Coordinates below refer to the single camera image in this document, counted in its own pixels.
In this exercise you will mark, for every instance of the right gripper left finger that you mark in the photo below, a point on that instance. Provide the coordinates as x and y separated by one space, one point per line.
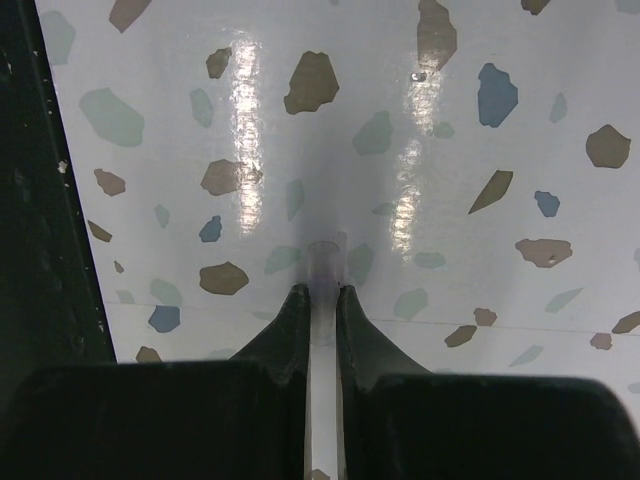
240 418

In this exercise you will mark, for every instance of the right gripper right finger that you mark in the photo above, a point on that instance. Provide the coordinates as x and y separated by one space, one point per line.
402 421

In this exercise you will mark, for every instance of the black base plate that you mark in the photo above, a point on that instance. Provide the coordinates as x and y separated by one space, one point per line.
51 307

